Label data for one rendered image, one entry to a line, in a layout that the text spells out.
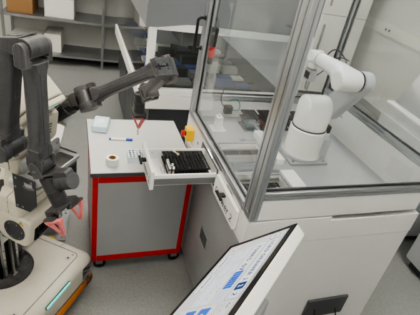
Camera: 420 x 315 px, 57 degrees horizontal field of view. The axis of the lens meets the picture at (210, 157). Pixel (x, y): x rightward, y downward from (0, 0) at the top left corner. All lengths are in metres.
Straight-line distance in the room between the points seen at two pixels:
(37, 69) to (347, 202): 1.35
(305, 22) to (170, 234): 1.63
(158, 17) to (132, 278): 1.63
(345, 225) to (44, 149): 1.35
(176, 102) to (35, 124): 1.62
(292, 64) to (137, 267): 1.77
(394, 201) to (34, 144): 1.57
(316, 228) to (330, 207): 0.13
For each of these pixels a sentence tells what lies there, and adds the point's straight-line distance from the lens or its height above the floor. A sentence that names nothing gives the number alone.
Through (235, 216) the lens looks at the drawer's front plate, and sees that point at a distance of 1.72.
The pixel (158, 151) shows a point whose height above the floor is 0.88.
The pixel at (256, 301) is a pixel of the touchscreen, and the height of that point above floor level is 1.18.
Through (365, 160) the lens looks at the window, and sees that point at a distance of 1.76.
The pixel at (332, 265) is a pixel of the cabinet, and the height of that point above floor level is 0.60.
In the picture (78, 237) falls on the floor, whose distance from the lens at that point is 2.85.
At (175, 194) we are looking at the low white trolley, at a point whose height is 0.58.
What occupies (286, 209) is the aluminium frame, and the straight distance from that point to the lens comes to 1.68.
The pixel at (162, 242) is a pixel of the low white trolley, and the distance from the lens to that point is 2.54.
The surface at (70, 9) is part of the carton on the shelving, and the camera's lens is 5.54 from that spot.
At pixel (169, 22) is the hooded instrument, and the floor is 1.40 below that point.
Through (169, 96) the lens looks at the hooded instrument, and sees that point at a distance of 2.73.
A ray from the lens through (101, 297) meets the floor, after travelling 2.50.
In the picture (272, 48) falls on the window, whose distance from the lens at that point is 1.51.
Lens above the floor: 1.97
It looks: 31 degrees down
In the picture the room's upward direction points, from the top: 11 degrees clockwise
